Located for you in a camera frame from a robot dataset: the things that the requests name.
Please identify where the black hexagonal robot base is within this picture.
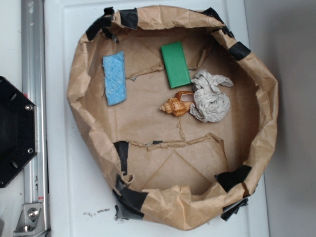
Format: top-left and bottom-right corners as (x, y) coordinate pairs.
(0, 77), (37, 188)

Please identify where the blue sponge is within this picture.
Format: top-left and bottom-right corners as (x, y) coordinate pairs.
(103, 51), (126, 106)

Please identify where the brown paper bag bin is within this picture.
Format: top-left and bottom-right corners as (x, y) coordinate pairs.
(67, 5), (278, 230)

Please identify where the orange striped seashell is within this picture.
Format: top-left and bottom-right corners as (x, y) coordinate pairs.
(159, 91), (194, 117)

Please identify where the green rectangular block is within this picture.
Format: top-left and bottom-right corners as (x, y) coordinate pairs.
(161, 41), (191, 89)

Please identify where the crumpled grey cloth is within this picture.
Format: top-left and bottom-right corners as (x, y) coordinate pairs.
(190, 70), (234, 122)

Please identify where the aluminium extrusion rail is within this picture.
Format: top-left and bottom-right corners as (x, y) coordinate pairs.
(21, 0), (50, 237)

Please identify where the metal corner bracket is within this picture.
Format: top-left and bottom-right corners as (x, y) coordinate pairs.
(13, 203), (45, 237)

